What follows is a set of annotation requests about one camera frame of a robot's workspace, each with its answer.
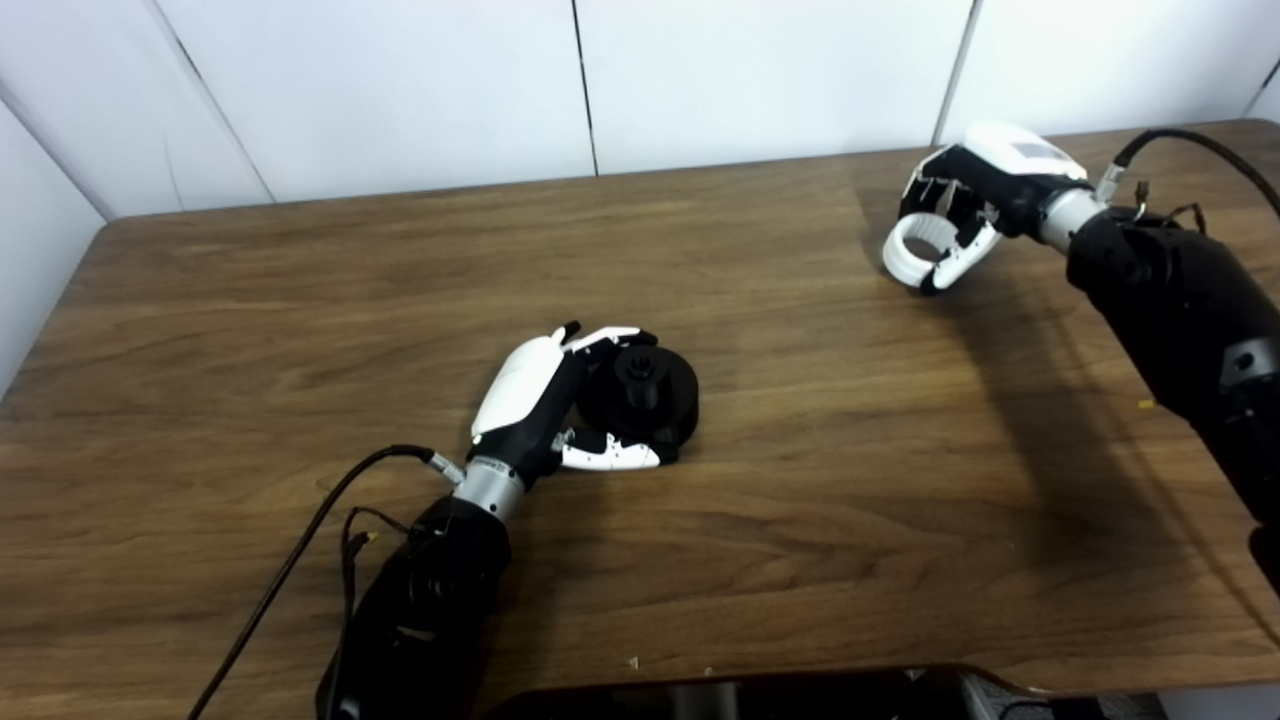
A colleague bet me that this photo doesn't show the arm thin wires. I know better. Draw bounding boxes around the arm thin wires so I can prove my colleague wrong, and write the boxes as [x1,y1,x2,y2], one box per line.
[1130,180,1213,237]
[336,505,421,701]

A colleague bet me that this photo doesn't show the round black part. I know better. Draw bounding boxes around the round black part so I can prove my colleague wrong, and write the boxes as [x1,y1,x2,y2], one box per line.
[577,345,700,466]

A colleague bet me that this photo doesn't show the left arm thin wires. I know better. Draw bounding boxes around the left arm thin wires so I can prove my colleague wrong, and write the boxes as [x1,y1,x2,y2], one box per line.
[336,505,421,701]

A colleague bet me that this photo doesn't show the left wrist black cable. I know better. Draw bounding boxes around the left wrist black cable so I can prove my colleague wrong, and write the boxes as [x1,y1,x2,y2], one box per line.
[185,445,466,720]

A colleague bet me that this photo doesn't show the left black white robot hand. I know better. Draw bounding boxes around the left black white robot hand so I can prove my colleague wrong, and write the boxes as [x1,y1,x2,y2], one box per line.
[468,320,663,491]

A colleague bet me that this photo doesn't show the right arm thin wires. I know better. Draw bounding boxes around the right arm thin wires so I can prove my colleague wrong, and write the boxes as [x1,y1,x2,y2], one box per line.
[1130,180,1213,237]

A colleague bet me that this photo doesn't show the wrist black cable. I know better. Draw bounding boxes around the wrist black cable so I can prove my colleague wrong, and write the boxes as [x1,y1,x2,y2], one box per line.
[185,445,466,720]
[1095,128,1280,221]

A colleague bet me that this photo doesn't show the black robot torso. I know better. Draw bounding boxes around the black robot torso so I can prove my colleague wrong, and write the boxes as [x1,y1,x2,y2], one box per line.
[480,664,1051,720]

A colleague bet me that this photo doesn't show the white toothed ring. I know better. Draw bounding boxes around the white toothed ring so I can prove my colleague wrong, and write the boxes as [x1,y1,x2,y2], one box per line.
[882,212,976,291]

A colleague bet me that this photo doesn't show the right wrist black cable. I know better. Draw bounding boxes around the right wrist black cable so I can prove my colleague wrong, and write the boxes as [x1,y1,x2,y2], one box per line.
[1095,128,1280,221]

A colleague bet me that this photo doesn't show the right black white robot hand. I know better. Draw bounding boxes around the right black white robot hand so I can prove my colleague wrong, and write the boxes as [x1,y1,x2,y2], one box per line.
[895,122,1091,296]

